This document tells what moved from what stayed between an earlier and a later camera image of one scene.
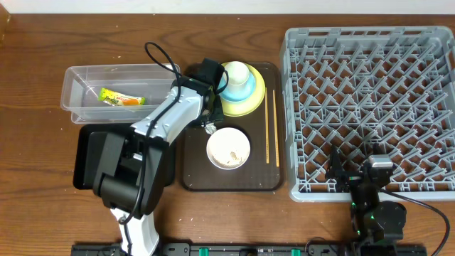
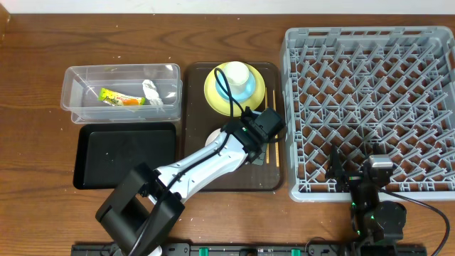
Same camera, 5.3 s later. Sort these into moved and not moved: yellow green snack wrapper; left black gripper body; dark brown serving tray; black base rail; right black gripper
Moved: left black gripper body
Not moved: right black gripper; dark brown serving tray; black base rail; yellow green snack wrapper
